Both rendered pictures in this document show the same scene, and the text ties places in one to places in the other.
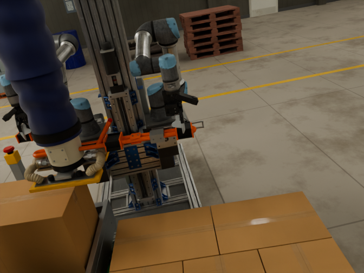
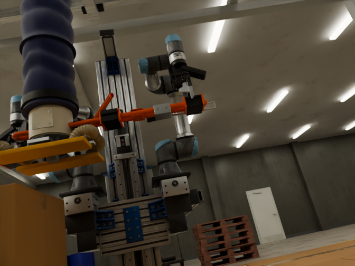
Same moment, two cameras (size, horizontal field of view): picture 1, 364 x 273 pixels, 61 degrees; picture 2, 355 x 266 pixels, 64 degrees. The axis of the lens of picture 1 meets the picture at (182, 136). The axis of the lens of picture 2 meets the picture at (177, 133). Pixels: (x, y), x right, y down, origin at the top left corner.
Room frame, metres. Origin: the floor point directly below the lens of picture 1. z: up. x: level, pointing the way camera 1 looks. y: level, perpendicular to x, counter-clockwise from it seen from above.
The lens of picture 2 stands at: (0.28, 0.18, 0.67)
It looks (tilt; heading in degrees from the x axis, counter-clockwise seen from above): 21 degrees up; 354
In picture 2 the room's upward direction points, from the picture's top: 12 degrees counter-clockwise
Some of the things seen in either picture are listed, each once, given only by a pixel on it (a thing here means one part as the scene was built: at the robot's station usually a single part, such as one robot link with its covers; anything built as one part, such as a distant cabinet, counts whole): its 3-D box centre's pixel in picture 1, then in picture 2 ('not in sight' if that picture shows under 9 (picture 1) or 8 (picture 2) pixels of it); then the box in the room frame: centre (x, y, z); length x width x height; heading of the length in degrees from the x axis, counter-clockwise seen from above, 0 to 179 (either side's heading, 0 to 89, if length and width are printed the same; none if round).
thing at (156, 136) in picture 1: (157, 136); (162, 111); (1.37, 0.12, 1.19); 0.07 x 0.07 x 0.04; 88
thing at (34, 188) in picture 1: (65, 177); (41, 146); (1.29, 0.59, 1.10); 0.34 x 0.10 x 0.05; 88
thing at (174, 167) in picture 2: (159, 110); (168, 170); (1.97, 0.12, 1.09); 0.15 x 0.15 x 0.10
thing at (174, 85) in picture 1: (171, 85); (177, 60); (1.37, 0.01, 1.44); 0.08 x 0.08 x 0.05
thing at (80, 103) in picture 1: (80, 109); (81, 165); (1.93, 0.62, 1.20); 0.13 x 0.12 x 0.14; 71
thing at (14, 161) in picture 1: (37, 210); not in sight; (1.90, 1.15, 0.50); 0.07 x 0.07 x 1.00; 89
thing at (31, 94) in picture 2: (57, 128); (50, 106); (1.39, 0.58, 1.32); 0.23 x 0.23 x 0.04
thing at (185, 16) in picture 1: (210, 32); (223, 241); (7.98, -1.16, 0.50); 1.37 x 0.94 x 1.00; 93
